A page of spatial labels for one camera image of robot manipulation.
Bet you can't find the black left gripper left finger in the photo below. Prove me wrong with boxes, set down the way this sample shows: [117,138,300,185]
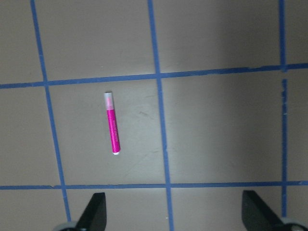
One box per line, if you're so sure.
[76,192,106,231]

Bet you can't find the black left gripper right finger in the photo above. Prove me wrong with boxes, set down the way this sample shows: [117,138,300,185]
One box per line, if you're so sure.
[241,190,284,231]

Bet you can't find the pink marker pen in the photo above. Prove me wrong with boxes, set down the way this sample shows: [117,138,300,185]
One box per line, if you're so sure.
[104,92,121,155]

